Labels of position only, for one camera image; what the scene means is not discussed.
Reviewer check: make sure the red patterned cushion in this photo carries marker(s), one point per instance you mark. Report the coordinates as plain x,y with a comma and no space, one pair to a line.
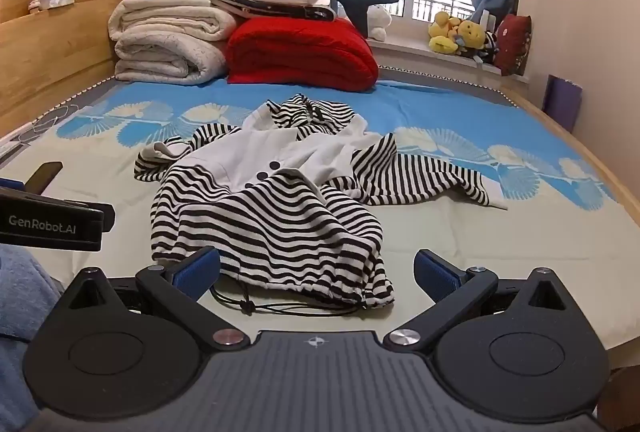
514,42

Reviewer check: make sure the person's blue fleece clothing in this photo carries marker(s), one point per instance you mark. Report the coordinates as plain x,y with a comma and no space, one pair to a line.
22,327

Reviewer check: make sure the white plush toy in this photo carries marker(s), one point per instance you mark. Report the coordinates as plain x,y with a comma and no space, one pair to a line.
378,19

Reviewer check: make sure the blue floral bed sheet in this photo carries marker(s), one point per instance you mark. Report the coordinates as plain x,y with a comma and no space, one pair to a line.
475,232

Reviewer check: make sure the purple box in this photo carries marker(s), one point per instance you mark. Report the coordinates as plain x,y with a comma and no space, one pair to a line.
562,104

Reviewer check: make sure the black white striped hooded garment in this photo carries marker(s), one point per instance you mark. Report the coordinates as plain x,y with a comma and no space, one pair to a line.
280,217

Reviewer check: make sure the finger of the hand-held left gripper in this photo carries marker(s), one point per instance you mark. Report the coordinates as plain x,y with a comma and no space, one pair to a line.
42,174

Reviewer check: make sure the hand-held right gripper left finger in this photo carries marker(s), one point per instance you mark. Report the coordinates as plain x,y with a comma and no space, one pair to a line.
197,271

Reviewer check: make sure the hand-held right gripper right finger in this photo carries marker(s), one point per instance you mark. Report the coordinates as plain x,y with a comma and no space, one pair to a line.
437,276

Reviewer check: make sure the wooden bed frame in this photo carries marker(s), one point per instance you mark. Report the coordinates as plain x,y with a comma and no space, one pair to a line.
50,56

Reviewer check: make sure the white folded quilt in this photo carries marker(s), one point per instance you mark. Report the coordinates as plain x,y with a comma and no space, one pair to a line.
165,39

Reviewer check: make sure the yellow plush toys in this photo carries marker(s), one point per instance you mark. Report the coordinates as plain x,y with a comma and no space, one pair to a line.
457,34

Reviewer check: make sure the red folded quilt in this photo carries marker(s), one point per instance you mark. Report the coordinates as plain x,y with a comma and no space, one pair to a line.
305,54

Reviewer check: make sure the small figurine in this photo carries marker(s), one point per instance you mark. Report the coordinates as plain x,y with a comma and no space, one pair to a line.
35,4

